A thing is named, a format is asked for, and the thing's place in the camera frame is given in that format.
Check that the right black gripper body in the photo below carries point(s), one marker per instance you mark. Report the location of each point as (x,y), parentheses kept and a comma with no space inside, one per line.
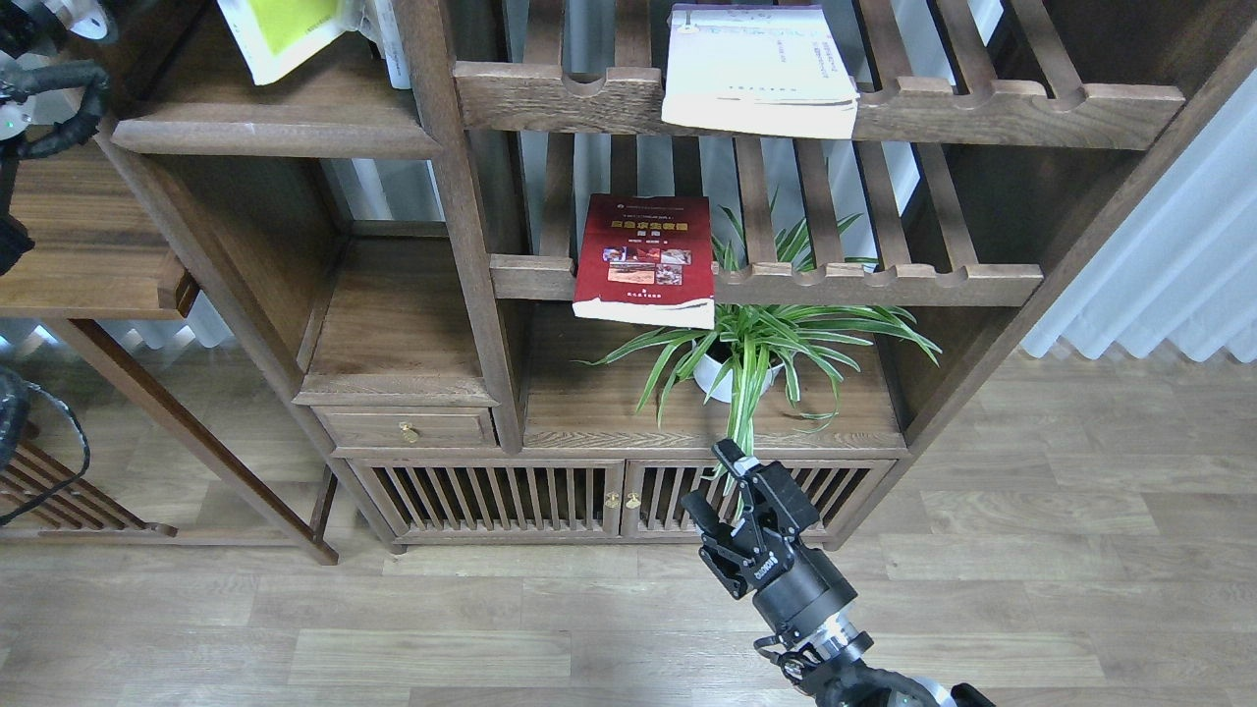
(797,591)

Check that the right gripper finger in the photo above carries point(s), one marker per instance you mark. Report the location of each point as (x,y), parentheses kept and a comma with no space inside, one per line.
(769,497)
(706,519)

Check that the yellow-green book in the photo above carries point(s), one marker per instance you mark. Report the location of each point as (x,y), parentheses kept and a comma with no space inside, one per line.
(275,37)

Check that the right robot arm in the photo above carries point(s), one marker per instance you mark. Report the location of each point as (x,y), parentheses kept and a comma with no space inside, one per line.
(836,675)

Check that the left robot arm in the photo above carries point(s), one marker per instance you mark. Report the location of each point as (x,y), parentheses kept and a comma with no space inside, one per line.
(32,34)

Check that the white book top shelf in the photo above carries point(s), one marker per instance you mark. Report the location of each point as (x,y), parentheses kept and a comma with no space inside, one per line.
(757,69)

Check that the white plant pot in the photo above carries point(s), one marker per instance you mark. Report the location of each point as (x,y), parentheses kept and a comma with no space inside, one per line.
(707,370)

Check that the green spider plant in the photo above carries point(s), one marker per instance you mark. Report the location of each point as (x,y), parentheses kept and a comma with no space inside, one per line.
(757,333)

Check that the red book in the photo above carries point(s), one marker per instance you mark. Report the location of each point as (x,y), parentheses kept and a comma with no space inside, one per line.
(647,260)

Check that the dark wooden bookshelf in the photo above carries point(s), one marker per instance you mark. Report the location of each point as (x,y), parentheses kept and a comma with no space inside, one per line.
(393,256)

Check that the white curtain right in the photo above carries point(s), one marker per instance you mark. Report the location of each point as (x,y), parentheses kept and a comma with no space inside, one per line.
(1181,269)

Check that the plastic-wrapped white book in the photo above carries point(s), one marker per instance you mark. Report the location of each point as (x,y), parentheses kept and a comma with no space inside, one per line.
(377,20)

